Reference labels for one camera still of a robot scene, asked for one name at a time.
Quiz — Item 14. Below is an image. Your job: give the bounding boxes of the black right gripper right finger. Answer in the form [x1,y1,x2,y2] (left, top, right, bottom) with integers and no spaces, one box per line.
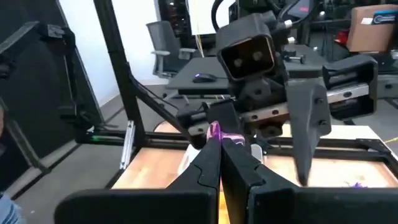
[220,138,398,224]

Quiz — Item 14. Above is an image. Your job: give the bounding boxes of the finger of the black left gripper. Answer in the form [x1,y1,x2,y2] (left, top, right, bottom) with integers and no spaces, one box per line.
[205,100,246,141]
[286,79,333,188]

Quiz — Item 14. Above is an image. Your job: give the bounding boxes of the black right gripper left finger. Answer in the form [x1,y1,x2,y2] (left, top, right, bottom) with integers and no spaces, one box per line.
[54,138,223,224]

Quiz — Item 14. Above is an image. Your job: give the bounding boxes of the purple plastic spider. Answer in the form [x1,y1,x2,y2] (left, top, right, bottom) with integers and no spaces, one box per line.
[344,181,368,189]
[206,120,246,146]

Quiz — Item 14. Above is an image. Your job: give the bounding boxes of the black computer mouse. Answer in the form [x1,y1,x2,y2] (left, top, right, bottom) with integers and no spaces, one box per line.
[192,72,218,84]

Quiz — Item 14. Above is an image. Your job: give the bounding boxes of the black desk clamp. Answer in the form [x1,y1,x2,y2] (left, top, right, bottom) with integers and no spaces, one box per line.
[281,46,307,65]

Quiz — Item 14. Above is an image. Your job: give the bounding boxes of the dark grey desk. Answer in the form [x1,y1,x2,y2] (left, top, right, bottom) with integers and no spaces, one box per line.
[166,43,327,96]

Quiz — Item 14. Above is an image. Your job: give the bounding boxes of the grey plastic bin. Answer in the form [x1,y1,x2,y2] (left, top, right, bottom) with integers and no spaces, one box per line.
[178,143,206,175]

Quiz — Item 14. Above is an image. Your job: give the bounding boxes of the white board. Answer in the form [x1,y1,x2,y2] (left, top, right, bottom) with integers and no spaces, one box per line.
[186,0,237,35]

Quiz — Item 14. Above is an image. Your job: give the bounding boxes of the grey office chair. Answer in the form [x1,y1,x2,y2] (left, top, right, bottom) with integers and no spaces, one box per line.
[146,20,197,79]

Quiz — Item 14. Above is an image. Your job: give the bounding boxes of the brown cardboard box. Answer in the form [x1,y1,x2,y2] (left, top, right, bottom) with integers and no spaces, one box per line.
[346,4,398,54]

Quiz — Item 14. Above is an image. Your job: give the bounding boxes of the person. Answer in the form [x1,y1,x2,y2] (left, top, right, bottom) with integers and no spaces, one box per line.
[0,192,27,224]

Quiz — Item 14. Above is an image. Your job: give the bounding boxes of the black partition panel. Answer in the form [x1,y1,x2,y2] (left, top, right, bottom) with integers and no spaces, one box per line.
[0,0,105,190]

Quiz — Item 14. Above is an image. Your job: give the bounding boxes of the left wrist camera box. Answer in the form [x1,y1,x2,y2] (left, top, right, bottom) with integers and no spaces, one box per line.
[216,12,285,82]

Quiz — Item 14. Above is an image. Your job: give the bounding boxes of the silver aluminium bracket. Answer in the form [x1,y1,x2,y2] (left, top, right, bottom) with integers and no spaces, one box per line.
[119,119,137,171]

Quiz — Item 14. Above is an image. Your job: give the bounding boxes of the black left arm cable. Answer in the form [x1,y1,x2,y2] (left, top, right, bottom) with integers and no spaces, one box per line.
[210,0,227,32]

